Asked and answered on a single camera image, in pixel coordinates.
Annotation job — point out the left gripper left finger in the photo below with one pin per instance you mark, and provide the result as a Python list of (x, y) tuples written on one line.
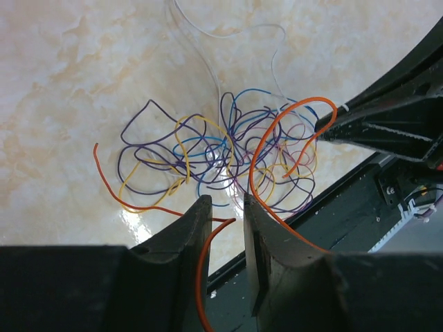
[(164, 269)]

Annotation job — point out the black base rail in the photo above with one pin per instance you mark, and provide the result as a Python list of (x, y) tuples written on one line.
[(351, 223)]

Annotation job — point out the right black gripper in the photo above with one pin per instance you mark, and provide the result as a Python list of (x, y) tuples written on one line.
[(408, 128)]

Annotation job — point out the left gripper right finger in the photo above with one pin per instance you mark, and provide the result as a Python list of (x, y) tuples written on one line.
[(289, 279)]

